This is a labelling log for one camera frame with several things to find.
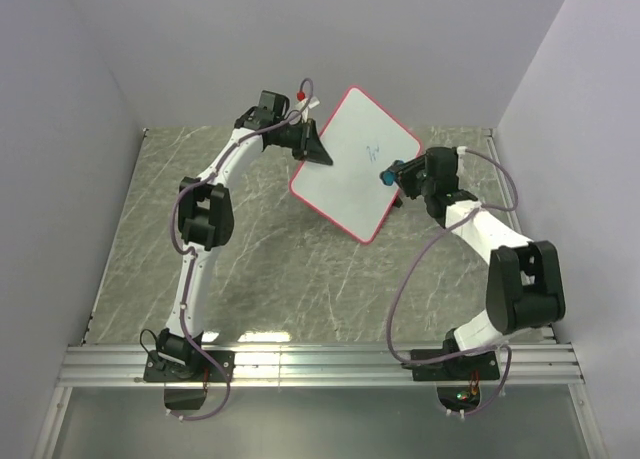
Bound red framed whiteboard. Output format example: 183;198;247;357
289;86;422;244

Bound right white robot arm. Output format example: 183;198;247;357
379;146;566;379

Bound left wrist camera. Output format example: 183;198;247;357
295;90;320;122

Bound aluminium mounting rail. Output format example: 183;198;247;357
57;343;584;388

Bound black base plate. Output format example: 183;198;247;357
403;351;501;382
142;350;235;383

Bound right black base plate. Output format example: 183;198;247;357
403;351;501;382

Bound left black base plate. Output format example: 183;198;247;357
142;350;235;383

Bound right side aluminium rail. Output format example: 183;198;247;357
484;128;556;340

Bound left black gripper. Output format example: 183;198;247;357
275;120;332;168

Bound blue whiteboard eraser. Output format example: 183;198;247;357
380;170;396;187

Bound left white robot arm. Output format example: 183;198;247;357
156;79;333;381

